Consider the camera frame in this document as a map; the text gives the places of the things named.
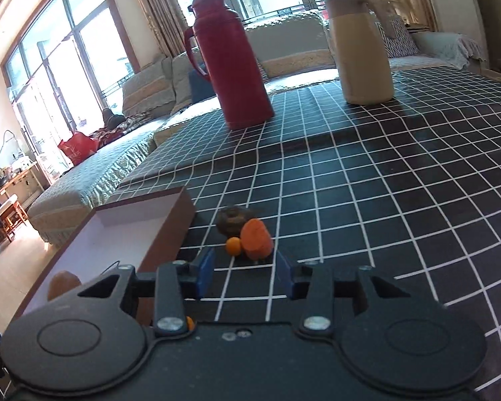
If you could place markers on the brown tray with white inside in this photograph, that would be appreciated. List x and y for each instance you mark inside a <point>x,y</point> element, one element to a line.
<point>121,234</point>

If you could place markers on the dark patterned blanket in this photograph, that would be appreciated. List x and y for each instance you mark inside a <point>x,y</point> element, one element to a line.
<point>117,127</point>

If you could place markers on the white desk lamp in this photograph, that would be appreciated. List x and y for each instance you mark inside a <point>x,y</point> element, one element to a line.
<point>6,142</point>

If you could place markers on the dark blue cushion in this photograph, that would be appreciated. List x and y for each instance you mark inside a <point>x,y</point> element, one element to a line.
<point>200,85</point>

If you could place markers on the red shopping bag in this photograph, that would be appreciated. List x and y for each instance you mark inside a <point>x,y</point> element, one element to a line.
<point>77,146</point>

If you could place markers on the orange carrot piece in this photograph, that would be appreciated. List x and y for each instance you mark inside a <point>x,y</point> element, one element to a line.
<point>256,238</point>
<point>64,284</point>

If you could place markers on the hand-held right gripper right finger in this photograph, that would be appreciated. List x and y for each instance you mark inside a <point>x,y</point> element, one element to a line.
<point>284,273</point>

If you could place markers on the dark brown round fruit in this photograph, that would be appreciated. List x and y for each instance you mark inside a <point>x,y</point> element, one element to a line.
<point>231,219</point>

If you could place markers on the grey zigzag cushion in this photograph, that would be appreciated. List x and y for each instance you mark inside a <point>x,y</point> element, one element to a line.
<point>396,37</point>

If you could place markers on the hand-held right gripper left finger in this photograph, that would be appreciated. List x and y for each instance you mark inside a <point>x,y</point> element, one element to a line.
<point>204,273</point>

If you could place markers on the red thermos flask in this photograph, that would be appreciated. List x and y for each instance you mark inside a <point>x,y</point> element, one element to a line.
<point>242,71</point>

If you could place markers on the wooden stool with white seat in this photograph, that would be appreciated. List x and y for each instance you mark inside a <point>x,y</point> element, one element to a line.
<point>8,213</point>

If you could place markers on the cream thermos jug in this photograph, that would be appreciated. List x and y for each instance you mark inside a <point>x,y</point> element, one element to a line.
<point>363,62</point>

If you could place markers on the black checkered tablecloth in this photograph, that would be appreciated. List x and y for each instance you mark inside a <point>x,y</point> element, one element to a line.
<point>401,175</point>

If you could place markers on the wooden desk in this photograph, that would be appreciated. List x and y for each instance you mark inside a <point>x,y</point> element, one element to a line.
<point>16,179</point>

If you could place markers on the small orange kumquat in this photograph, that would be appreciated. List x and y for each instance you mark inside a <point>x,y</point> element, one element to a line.
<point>234,245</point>
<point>190,323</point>

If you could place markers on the quilted sectional sofa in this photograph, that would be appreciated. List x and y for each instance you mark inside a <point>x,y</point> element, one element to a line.
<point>87,175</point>

